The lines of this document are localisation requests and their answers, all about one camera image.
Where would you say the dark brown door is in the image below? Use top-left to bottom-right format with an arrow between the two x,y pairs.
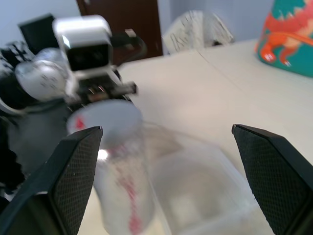
76,0 -> 164,60

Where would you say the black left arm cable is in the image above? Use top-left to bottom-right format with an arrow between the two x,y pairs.
111,28 -> 148,62

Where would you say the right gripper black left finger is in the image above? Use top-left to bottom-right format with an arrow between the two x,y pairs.
0,126 -> 104,235

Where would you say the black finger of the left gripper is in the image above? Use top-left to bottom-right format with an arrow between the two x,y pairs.
112,81 -> 138,96

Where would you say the black robot body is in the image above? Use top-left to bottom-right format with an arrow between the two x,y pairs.
0,41 -> 30,117

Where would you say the teal orange dinosaur print bag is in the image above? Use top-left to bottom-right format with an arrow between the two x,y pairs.
254,0 -> 313,79

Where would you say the white jar lid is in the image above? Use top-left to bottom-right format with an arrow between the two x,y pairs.
66,99 -> 143,145

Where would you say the white patterned chair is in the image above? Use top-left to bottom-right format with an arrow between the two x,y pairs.
162,10 -> 235,56

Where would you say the black monitor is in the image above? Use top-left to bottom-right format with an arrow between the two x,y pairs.
18,13 -> 60,53

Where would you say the clear plastic box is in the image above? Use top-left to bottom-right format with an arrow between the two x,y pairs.
140,121 -> 268,235

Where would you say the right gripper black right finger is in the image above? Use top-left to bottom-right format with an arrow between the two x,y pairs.
231,124 -> 313,235

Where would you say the clear plastic measuring cup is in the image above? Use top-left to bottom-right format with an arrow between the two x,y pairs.
92,122 -> 156,234

